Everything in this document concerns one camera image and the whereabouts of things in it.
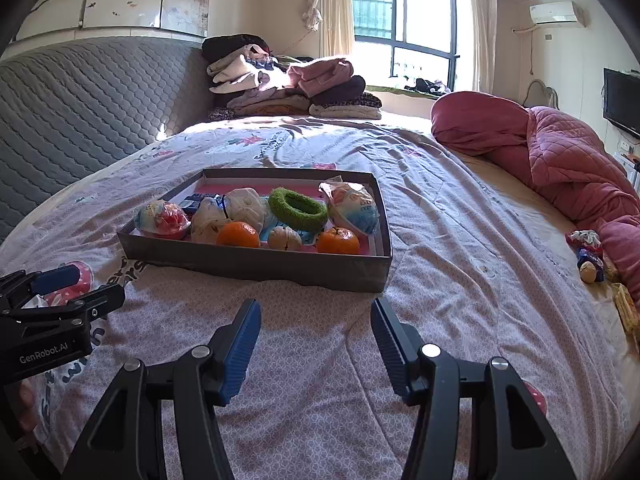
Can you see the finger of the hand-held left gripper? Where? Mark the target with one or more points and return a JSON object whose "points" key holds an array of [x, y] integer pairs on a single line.
{"points": [[100, 300], [55, 278]]}

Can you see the pink and blue book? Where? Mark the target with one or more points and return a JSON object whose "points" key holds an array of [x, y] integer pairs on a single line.
{"points": [[307, 194]]}

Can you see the tied beige curtain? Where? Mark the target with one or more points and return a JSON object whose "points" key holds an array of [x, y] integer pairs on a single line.
{"points": [[335, 10]]}

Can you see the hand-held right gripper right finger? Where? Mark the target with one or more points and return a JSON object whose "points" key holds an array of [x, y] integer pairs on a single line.
{"points": [[390, 355]]}

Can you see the red white plush toy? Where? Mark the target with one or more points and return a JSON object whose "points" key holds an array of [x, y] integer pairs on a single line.
{"points": [[585, 240]]}

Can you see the green windowsill mat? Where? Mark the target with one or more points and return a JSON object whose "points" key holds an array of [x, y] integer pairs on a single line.
{"points": [[385, 91]]}

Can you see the shallow cardboard box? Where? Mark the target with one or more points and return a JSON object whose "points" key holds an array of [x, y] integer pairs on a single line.
{"points": [[250, 265]]}

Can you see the wrapped snack bag left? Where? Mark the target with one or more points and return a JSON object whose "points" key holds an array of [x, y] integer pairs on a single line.
{"points": [[162, 220]]}

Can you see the yellow woven object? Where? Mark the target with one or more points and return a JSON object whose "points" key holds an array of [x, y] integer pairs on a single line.
{"points": [[625, 310]]}

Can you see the pink quilted blanket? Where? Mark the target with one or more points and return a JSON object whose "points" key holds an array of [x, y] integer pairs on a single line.
{"points": [[550, 150]]}

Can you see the blue cookie packet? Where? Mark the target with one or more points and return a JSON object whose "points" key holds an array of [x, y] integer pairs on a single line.
{"points": [[192, 202]]}

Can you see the person's left hand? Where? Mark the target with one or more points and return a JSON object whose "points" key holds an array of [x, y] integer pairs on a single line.
{"points": [[27, 405]]}

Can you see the wrapped snack bag right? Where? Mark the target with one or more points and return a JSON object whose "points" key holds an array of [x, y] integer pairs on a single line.
{"points": [[352, 205]]}

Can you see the grey quilted headboard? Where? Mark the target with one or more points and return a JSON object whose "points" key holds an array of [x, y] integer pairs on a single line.
{"points": [[90, 110]]}

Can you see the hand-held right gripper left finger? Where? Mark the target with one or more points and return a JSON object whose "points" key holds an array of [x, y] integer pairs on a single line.
{"points": [[240, 355]]}

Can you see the small colourful toy figure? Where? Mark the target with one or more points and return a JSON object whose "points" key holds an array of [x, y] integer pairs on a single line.
{"points": [[590, 270]]}

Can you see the dark framed window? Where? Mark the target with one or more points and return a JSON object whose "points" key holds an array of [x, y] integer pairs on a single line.
{"points": [[425, 15]]}

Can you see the walnut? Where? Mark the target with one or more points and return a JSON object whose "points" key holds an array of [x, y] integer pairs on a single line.
{"points": [[284, 239]]}

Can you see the pile of folded clothes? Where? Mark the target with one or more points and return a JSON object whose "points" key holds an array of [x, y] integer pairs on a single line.
{"points": [[300, 90]]}

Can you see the dark clothes on windowsill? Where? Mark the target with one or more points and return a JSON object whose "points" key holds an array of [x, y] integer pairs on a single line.
{"points": [[425, 85]]}

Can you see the wrapped snack bag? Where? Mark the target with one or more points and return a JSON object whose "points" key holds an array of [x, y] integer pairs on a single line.
{"points": [[162, 220], [352, 205]]}

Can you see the printed strawberry bedsheet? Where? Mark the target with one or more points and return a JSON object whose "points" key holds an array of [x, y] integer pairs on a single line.
{"points": [[450, 285]]}

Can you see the black television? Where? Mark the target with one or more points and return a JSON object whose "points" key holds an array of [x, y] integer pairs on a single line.
{"points": [[622, 100]]}

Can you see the hanging beige curtain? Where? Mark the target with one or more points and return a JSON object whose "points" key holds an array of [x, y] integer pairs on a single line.
{"points": [[482, 35]]}

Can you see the beige mesh pouf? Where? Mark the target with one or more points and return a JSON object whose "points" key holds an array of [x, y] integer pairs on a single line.
{"points": [[245, 207]]}

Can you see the white air conditioner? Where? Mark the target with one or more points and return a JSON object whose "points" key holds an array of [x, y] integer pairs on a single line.
{"points": [[555, 12]]}

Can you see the orange mandarin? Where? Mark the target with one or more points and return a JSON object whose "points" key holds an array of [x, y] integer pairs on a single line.
{"points": [[337, 242], [237, 235]]}

